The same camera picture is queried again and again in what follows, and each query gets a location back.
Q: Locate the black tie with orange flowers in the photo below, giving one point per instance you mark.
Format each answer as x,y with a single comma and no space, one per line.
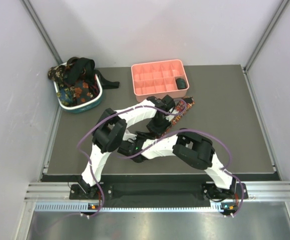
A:
82,92

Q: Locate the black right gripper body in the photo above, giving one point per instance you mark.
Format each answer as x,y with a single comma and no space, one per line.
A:
142,136

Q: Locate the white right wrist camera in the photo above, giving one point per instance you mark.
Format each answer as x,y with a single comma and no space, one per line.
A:
131,137

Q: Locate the dark tie with beige flowers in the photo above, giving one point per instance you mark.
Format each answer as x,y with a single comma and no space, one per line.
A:
59,74

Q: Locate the teal perforated plastic basket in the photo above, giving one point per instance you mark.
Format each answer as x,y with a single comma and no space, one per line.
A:
83,107

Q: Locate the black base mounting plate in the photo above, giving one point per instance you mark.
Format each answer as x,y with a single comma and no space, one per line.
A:
154,191

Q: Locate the blue tie with yellow flowers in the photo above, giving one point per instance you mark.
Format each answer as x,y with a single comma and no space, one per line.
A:
66,97

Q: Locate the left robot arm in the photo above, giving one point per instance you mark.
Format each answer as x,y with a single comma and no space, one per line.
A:
124,130

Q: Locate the rolled dark leaf-pattern tie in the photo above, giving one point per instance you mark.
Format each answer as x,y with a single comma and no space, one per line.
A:
181,83

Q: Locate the plain black tie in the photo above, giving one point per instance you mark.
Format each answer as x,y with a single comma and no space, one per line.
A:
81,68

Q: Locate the aluminium frame rail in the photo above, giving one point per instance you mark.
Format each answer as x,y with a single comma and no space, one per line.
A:
57,197

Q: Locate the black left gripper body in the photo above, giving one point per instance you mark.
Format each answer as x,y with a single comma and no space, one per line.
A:
158,125

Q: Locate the pink compartment tray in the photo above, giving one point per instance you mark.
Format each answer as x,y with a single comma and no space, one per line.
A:
158,79

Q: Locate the red multicolour checked tie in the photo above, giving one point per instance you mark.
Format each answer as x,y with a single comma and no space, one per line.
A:
179,111

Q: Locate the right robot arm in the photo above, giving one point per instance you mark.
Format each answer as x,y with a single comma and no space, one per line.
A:
193,149

